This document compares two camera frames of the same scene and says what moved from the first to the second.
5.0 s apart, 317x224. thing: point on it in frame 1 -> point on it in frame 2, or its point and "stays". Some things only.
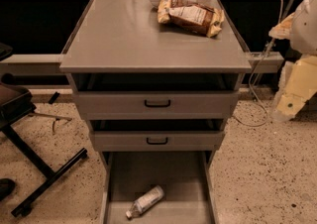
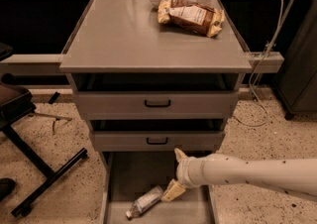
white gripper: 305,30 -> 183,171
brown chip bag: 190,16 stays
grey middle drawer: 158,141 stays
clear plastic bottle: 146,201 stays
